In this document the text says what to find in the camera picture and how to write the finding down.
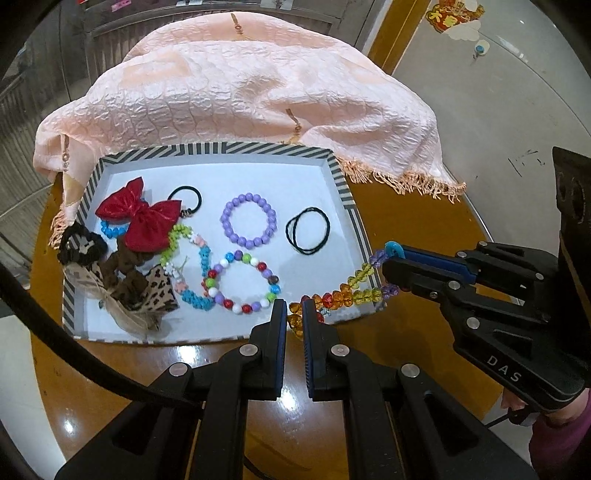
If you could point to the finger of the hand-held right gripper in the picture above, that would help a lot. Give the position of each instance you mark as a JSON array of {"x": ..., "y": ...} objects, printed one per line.
[
  {"x": 438, "y": 261},
  {"x": 415, "y": 277}
]

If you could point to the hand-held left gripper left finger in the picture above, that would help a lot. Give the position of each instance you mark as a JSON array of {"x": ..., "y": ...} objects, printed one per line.
[{"x": 278, "y": 350}]

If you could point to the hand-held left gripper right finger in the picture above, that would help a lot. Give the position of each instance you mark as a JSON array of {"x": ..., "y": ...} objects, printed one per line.
[{"x": 310, "y": 355}]

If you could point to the striped rim white tray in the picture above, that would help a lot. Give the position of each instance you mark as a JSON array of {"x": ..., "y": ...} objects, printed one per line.
[{"x": 286, "y": 184}]

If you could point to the red bow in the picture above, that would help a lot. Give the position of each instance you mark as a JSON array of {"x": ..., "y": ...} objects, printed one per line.
[{"x": 147, "y": 221}]

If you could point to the person's right forearm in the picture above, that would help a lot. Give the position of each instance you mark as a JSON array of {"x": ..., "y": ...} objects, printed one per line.
[{"x": 563, "y": 447}]

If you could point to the person's right hand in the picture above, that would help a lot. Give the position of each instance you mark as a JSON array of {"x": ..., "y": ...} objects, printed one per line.
[{"x": 556, "y": 417}]

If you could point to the leopard print bow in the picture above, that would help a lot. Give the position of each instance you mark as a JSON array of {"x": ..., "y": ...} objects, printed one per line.
[{"x": 159, "y": 290}]

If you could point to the beige bow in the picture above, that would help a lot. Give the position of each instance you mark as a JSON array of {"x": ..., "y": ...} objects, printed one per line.
[{"x": 127, "y": 316}]

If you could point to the brown scrunchie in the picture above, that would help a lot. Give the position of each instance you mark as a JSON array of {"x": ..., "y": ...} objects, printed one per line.
[{"x": 124, "y": 272}]

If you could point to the black scrunchie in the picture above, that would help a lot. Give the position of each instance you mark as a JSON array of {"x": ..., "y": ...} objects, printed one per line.
[{"x": 69, "y": 244}]

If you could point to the pink fringed cloth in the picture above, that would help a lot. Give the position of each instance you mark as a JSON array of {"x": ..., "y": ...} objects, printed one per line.
[{"x": 231, "y": 92}]

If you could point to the pink door label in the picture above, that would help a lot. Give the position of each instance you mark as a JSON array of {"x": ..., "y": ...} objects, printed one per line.
[{"x": 121, "y": 4}]

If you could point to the small blue wall sticker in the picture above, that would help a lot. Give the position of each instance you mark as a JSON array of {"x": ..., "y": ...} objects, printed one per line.
[{"x": 481, "y": 48}]

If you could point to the wooden door frame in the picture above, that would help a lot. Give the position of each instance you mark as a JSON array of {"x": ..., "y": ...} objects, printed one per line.
[{"x": 392, "y": 37}]

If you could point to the red gold wall decoration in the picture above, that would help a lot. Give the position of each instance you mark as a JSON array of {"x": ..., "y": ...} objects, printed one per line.
[{"x": 455, "y": 16}]

